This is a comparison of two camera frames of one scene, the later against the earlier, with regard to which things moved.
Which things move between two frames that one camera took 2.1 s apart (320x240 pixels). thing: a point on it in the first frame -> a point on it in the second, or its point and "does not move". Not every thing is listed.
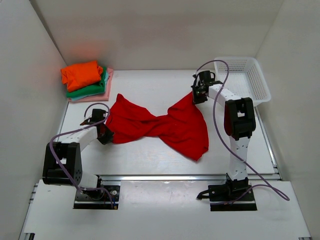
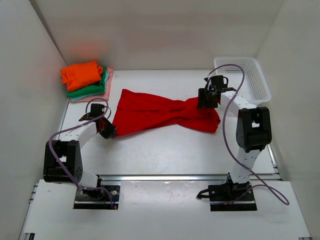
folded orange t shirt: (81, 75) does not move
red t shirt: (183, 127) -> (134, 110)
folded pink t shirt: (103, 97) does not move
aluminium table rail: (271, 177) does not move
